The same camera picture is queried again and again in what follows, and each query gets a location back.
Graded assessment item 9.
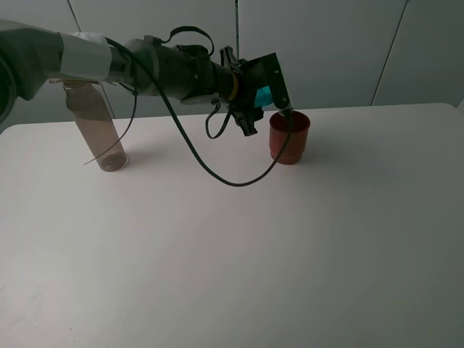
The black camera cable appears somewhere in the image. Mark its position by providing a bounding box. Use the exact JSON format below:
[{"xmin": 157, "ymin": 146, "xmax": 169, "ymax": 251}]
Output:
[{"xmin": 104, "ymin": 38, "xmax": 294, "ymax": 188}]

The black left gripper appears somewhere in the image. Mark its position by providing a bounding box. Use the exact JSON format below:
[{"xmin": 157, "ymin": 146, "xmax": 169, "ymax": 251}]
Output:
[{"xmin": 220, "ymin": 46, "xmax": 265, "ymax": 137}]

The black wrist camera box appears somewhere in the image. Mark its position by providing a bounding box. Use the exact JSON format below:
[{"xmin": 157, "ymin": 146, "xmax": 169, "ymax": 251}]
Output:
[{"xmin": 259, "ymin": 53, "xmax": 293, "ymax": 110}]

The teal translucent plastic cup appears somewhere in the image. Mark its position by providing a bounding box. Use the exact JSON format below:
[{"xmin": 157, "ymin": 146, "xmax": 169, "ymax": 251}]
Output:
[{"xmin": 254, "ymin": 86, "xmax": 273, "ymax": 107}]

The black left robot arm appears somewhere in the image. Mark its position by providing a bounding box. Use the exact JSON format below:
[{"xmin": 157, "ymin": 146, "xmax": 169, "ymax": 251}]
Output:
[{"xmin": 1, "ymin": 20, "xmax": 262, "ymax": 136}]

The clear brown plastic bottle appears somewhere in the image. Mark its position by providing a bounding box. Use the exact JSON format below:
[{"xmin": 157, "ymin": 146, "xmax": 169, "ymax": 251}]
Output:
[{"xmin": 62, "ymin": 81, "xmax": 128, "ymax": 172}]

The red plastic cup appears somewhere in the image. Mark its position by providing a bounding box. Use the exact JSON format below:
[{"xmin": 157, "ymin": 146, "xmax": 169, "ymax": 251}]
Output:
[{"xmin": 269, "ymin": 111, "xmax": 310, "ymax": 165}]

